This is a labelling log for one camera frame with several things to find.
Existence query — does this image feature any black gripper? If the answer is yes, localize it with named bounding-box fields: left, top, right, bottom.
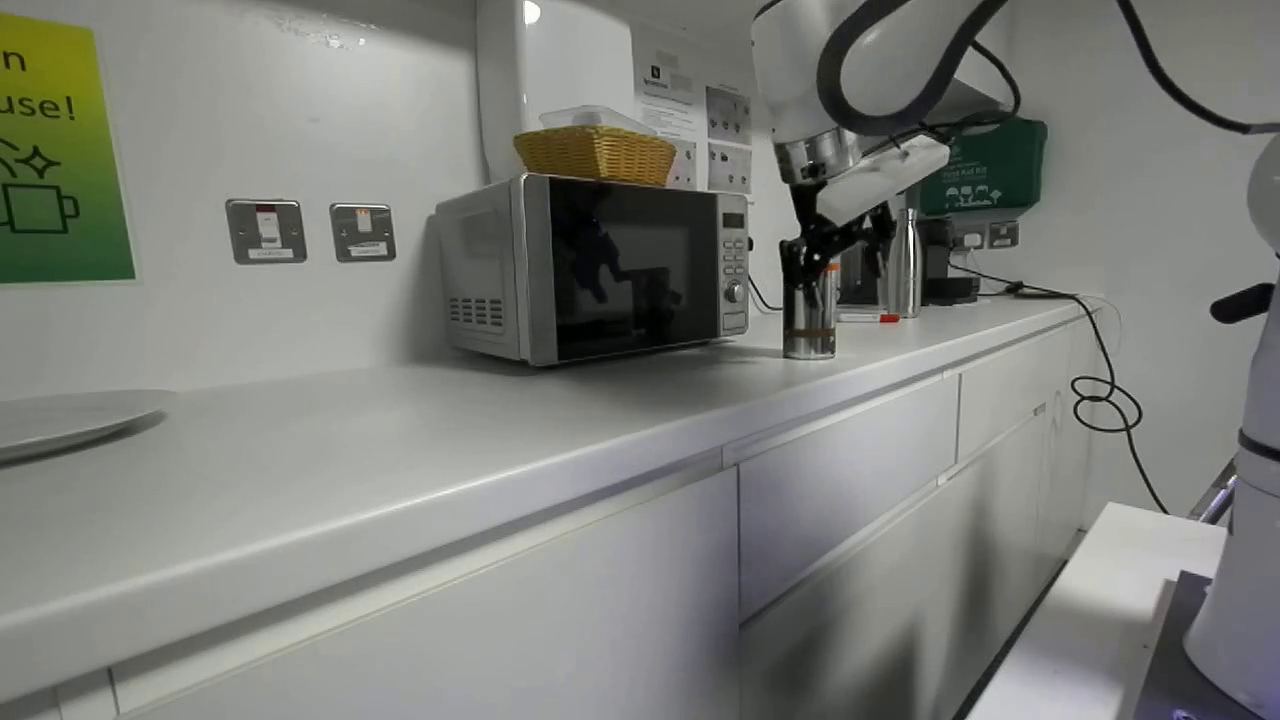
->
left=774, top=177, right=899, bottom=321

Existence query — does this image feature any silver microwave oven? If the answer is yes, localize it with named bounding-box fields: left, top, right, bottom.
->
left=430, top=173, right=756, bottom=370

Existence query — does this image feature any silver metal bottle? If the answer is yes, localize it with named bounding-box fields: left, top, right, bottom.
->
left=884, top=200, right=927, bottom=321

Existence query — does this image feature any wide instruction photo sheet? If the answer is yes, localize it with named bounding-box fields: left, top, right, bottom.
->
left=704, top=83, right=756, bottom=145
left=704, top=140, right=756, bottom=194

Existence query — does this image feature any black coffee machine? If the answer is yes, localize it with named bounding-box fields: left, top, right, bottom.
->
left=834, top=217, right=983, bottom=306

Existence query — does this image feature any small instruction photo sheet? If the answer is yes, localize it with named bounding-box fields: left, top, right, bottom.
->
left=672, top=131, right=708, bottom=192

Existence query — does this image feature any instruction sheet with logo header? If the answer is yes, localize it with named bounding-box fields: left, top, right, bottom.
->
left=636, top=51, right=704, bottom=103

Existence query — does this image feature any yellow wicker basket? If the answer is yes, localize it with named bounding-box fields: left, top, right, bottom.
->
left=510, top=123, right=681, bottom=192

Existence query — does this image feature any white packet stack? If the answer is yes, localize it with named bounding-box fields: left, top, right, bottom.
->
left=535, top=101, right=646, bottom=136

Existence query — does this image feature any white robot stand table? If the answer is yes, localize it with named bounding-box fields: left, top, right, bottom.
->
left=963, top=457, right=1280, bottom=720

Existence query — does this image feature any white kitchen cabinet unit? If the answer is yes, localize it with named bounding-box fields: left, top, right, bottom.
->
left=0, top=312, right=1112, bottom=720

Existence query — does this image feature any grey round plate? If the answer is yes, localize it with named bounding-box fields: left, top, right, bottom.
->
left=0, top=389, right=173, bottom=466

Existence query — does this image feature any black microwave power cable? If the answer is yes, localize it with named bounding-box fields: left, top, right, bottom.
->
left=743, top=271, right=790, bottom=321

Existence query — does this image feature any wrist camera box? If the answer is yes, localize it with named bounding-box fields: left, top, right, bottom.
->
left=811, top=131, right=951, bottom=228

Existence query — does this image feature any green wall box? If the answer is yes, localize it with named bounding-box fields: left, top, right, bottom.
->
left=917, top=114, right=1051, bottom=220

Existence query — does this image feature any black dangling counter cable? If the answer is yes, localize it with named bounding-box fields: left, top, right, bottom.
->
left=951, top=262, right=1174, bottom=515

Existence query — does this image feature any black protruding handle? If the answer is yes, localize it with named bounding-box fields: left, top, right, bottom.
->
left=1208, top=281, right=1276, bottom=326

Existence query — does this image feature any green yellow wall poster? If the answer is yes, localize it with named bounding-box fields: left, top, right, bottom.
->
left=0, top=12, right=138, bottom=288

